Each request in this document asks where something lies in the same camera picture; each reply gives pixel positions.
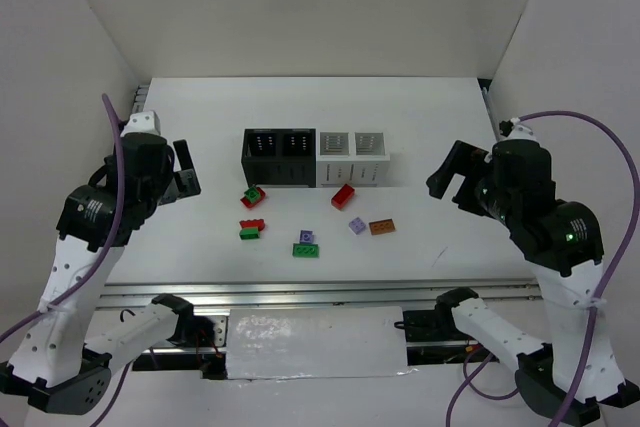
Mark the light purple lego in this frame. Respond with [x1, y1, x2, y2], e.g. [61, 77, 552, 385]
[348, 217, 366, 235]

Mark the purple small lego brick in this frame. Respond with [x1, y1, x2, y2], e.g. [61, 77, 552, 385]
[299, 230, 315, 244]

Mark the green lego plate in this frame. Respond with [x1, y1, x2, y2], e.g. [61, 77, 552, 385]
[292, 243, 319, 258]

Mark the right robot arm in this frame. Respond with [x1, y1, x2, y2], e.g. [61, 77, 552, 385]
[426, 139, 639, 426]

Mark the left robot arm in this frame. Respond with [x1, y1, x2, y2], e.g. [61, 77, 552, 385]
[1, 133, 215, 415]

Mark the red lego under green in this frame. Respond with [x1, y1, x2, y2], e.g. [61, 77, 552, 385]
[240, 185, 266, 209]

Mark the green square lego brick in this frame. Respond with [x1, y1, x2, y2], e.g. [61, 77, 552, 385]
[244, 186, 263, 203]

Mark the red curved lego brick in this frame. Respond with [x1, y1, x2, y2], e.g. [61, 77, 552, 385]
[239, 218, 266, 231]

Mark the green curved lego brick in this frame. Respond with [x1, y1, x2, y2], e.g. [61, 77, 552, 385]
[239, 226, 260, 240]

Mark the black double container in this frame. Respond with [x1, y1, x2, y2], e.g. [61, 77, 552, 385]
[241, 128, 316, 188]

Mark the white double container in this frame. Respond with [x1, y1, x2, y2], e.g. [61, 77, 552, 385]
[316, 132, 390, 187]

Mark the orange flat lego brick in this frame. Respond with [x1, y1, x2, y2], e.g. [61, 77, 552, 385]
[369, 218, 396, 235]

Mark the red rectangular lego brick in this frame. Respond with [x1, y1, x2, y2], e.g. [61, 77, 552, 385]
[331, 184, 355, 210]

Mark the white foil covered plate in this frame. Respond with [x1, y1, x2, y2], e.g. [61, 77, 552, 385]
[226, 306, 410, 380]

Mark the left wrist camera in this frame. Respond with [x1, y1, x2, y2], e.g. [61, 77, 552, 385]
[121, 111, 161, 137]

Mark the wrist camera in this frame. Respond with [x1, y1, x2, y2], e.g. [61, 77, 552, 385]
[499, 117, 538, 143]
[121, 111, 161, 137]

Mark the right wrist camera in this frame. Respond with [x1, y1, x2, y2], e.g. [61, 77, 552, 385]
[499, 117, 538, 143]

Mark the aluminium rail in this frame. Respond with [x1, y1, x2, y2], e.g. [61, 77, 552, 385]
[97, 279, 541, 310]

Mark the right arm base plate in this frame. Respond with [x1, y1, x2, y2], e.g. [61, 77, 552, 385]
[393, 309, 456, 343]

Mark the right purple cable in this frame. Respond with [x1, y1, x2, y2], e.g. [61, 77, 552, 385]
[445, 110, 640, 427]

